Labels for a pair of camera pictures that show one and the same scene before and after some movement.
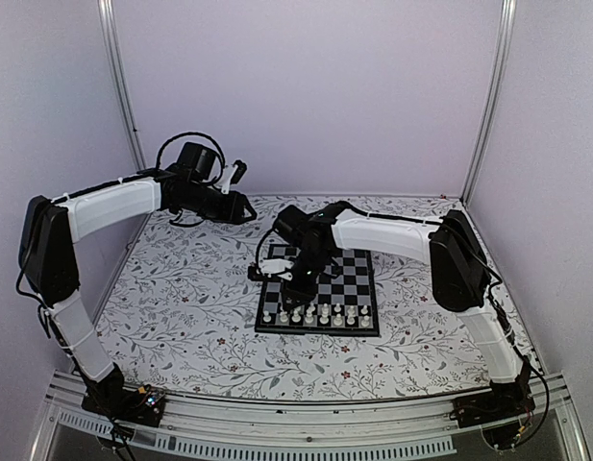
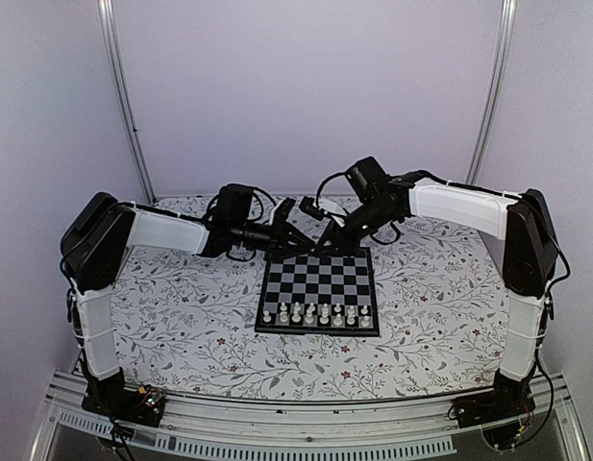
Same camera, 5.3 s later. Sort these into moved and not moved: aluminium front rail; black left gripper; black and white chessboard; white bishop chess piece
Moved: black left gripper
Not moved: white bishop chess piece; aluminium front rail; black and white chessboard
